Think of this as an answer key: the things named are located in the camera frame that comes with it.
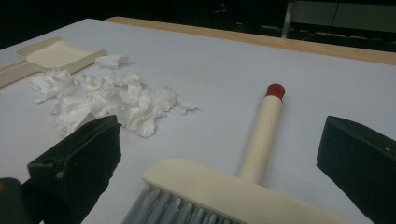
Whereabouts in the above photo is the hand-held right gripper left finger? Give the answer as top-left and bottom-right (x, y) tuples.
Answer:
(21, 115), (122, 224)

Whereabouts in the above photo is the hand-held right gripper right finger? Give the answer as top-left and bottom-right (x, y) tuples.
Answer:
(316, 115), (396, 224)

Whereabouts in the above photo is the pile of white paper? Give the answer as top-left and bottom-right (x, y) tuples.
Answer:
(31, 68), (199, 138)

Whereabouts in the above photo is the small white paper piece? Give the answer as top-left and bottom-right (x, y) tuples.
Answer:
(94, 54), (129, 69)

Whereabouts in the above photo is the cream plastic dustpan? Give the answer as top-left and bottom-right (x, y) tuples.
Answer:
(0, 35), (108, 90)

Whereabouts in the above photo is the cream brush with red cap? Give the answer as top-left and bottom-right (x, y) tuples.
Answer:
(121, 83), (349, 224)

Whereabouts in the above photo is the white table cover sheet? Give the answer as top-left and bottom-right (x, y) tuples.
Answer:
(0, 18), (396, 224)

